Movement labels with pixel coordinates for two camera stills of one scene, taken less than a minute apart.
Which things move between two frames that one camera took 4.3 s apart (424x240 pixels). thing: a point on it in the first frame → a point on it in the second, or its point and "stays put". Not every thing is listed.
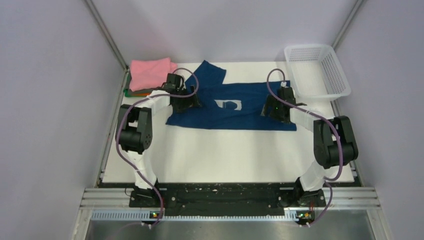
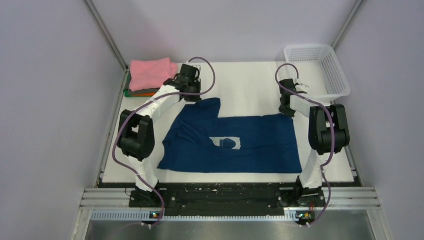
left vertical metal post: (124, 64) stays put
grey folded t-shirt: (144, 91) stays put
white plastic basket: (316, 72) stays put
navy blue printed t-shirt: (224, 105) → (268, 143)
